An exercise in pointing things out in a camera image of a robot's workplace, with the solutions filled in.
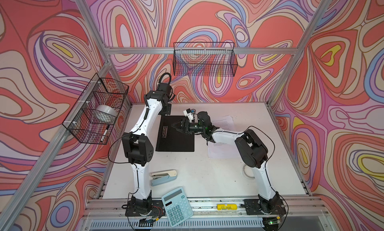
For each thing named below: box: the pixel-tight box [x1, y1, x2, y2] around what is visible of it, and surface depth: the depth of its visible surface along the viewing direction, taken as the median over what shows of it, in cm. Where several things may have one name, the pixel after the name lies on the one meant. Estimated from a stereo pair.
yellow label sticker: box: [216, 204, 238, 211], surface depth 74 cm
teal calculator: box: [161, 187, 194, 228], surface depth 73 cm
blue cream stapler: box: [150, 169, 178, 187], surface depth 83 cm
